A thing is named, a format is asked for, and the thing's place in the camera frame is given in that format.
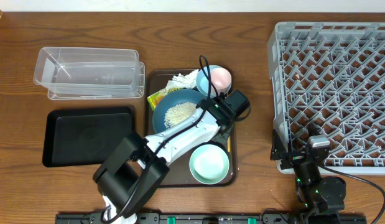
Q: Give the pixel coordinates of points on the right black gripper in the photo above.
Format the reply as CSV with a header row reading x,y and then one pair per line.
x,y
293,157

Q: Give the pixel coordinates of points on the pink cup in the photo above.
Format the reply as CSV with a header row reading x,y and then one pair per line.
x,y
221,78

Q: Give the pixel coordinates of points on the white tissue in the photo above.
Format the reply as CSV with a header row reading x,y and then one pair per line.
x,y
183,81

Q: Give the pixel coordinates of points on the pile of white rice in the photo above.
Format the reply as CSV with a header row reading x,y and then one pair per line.
x,y
178,113

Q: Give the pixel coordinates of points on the dark blue plate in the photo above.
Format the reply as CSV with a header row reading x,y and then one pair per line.
x,y
172,99

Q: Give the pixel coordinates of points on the mint green bowl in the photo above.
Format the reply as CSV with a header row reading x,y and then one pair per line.
x,y
209,164

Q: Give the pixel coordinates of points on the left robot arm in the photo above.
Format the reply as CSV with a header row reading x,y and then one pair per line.
x,y
132,173

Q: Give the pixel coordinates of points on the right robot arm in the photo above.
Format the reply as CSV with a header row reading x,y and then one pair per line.
x,y
322,196

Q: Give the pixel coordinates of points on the grey dishwasher rack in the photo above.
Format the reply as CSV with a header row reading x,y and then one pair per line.
x,y
331,75

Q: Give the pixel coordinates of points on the wooden chopstick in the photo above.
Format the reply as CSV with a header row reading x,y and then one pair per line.
x,y
228,144

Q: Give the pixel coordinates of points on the light blue bowl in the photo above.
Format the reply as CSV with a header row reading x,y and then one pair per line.
x,y
202,83

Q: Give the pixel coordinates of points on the green snack wrapper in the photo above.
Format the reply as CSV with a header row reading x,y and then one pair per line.
x,y
155,98

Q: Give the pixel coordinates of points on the brown serving tray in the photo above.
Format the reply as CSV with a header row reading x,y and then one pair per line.
x,y
179,174

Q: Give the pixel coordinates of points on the black plastic tray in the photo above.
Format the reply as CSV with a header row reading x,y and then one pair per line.
x,y
76,137

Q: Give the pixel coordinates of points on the clear plastic bin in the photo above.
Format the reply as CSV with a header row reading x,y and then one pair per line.
x,y
88,71

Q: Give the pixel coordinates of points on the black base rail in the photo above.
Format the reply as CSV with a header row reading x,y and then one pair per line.
x,y
156,218

